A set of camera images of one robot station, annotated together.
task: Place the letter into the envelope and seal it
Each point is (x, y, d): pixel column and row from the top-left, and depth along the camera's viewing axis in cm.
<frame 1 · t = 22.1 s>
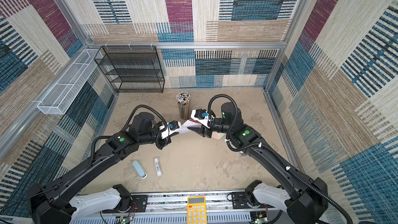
left hand: (176, 128, 73), fingers closed
right hand: (191, 121, 68), fingers open
pencil holder cup with pencils: (183, 99, 93), point 19 cm above the table
white glue stick: (157, 166, 85), point 2 cm above the table

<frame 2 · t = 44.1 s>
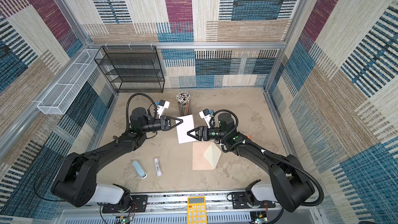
left hand: (182, 121, 73), fingers closed
right hand: (190, 135, 75), fingers open
the named things where they were.

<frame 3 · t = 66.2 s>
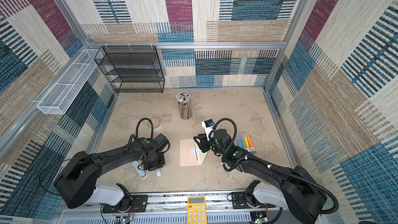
left hand: (161, 165, 84), fingers open
right hand: (196, 139, 80), fingers open
clear tape roll: (157, 123, 102), point 2 cm above the table
highlighter marker pack: (244, 141, 94), point 2 cm above the table
the other named things where they were.

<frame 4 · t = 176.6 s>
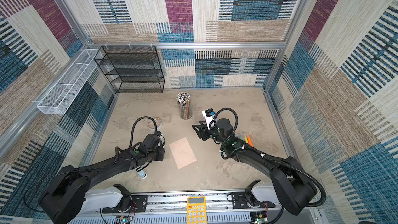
left hand: (163, 149, 88), fingers open
right hand: (196, 126, 81), fingers open
